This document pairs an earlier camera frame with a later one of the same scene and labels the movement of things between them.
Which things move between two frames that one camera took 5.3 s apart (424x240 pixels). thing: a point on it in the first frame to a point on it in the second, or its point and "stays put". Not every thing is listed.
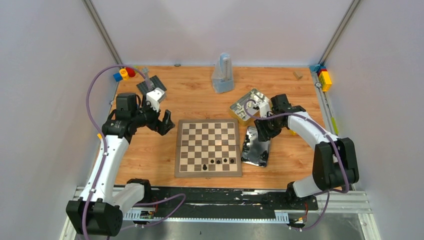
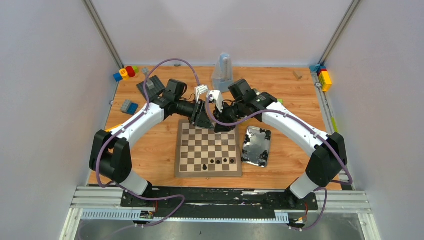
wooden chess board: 208,147 stays put
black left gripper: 160,122 to 199,114
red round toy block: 131,72 stays put
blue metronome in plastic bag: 222,79 stays put
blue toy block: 117,77 stays put
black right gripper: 264,134 to 221,117
